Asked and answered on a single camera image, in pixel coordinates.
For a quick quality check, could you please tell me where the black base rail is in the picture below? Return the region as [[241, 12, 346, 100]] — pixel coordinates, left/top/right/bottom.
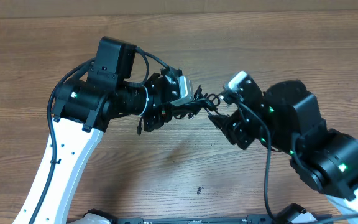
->
[[67, 202, 334, 224]]

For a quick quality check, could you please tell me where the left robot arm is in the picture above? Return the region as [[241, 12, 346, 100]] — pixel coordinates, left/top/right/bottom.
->
[[15, 37, 193, 223]]

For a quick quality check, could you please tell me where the thin black USB-C cable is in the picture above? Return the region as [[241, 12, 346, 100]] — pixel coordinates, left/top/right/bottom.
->
[[136, 115, 144, 136]]

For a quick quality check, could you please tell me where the small black debris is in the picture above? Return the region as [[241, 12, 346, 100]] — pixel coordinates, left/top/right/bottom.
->
[[196, 186, 204, 195]]

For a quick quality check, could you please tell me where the thick black USB cable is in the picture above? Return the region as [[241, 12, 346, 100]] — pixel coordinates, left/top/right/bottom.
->
[[172, 84, 226, 121]]

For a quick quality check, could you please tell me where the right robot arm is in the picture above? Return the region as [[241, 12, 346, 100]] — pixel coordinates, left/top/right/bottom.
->
[[209, 73, 358, 223]]

